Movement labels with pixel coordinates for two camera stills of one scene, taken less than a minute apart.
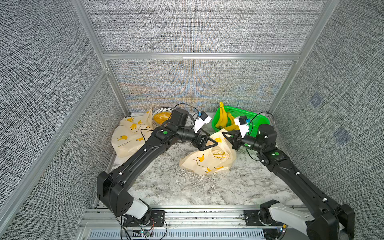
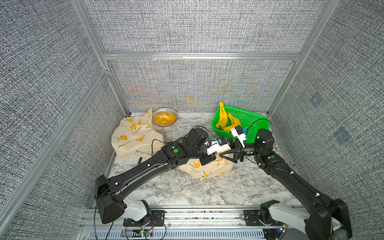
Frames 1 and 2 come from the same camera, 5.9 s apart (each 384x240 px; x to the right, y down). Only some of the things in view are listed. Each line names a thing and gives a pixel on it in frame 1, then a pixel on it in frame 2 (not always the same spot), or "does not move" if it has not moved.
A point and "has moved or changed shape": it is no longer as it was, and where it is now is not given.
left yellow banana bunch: (222, 120) does not move
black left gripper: (201, 146) to (206, 160)
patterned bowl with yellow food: (161, 115) does not move
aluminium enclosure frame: (108, 76) does not move
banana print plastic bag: (215, 159) has moved or changed shape
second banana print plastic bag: (131, 132) does not move
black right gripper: (237, 141) to (240, 154)
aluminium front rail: (205, 222) does not move
